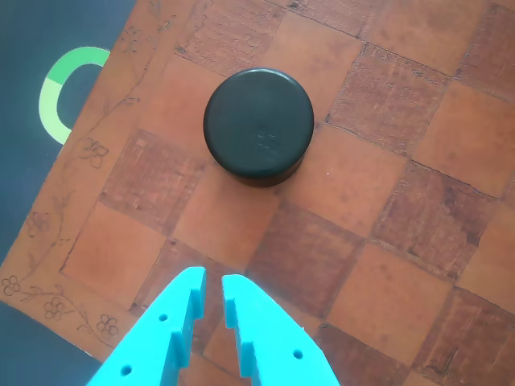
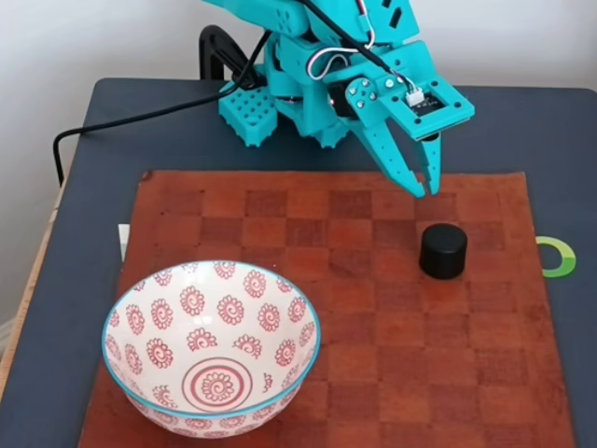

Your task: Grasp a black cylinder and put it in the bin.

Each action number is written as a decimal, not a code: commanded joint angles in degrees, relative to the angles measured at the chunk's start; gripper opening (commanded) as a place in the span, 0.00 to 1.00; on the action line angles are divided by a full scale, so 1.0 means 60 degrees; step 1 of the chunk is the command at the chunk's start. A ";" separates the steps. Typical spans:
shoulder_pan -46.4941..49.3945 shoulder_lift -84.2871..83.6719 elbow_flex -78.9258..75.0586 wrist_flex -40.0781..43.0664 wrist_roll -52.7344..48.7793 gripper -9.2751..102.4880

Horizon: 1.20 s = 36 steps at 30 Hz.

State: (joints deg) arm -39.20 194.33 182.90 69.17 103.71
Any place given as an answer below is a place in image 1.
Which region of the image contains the black cylinder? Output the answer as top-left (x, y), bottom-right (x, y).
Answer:
top-left (203, 67), bottom-right (315, 188)

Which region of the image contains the brown leather chessboard mat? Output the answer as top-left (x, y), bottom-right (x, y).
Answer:
top-left (0, 0), bottom-right (515, 386)

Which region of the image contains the dark mat with green ring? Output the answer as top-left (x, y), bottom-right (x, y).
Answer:
top-left (0, 0), bottom-right (137, 386)

